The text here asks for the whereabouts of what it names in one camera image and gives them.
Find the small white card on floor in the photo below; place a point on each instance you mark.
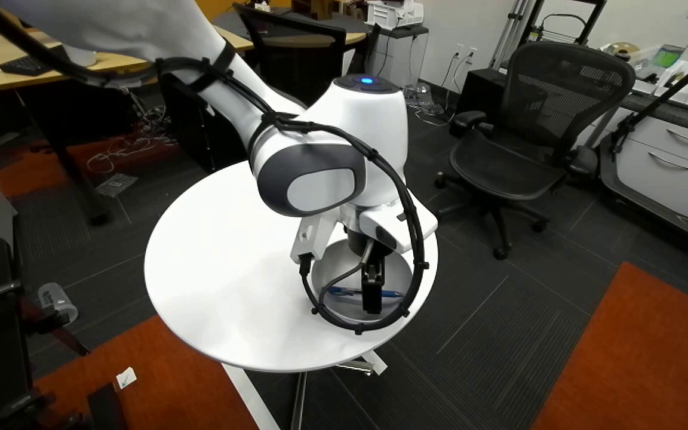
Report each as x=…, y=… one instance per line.
x=124, y=379

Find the orange floor rug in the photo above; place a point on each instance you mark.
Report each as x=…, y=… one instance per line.
x=628, y=368

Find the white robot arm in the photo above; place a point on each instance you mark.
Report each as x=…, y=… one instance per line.
x=337, y=161

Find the blue marker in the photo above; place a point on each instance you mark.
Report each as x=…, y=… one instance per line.
x=351, y=295

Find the wooden desk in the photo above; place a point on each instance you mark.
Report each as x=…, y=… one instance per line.
x=164, y=35

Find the black mesh office chair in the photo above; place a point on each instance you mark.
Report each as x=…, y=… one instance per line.
x=553, y=92

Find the black chair behind desk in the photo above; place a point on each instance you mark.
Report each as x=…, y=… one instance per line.
x=291, y=56

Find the silver table base foot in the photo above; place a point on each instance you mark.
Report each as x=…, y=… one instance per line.
x=290, y=400

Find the white drawer cabinet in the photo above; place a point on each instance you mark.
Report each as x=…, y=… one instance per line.
x=653, y=161

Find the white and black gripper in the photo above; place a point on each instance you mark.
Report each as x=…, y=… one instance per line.
x=380, y=223

